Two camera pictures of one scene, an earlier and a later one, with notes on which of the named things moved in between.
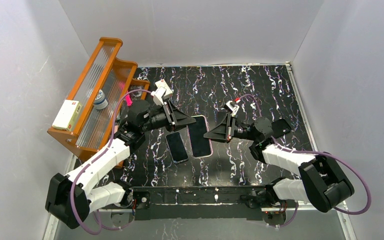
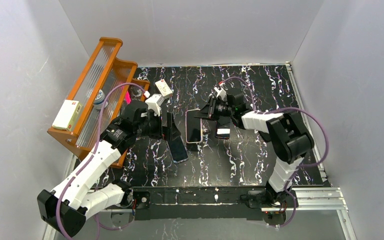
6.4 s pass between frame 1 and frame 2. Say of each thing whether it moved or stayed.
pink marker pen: stayed
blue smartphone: stayed
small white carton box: stayed
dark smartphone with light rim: moved
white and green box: stayed
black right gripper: moved
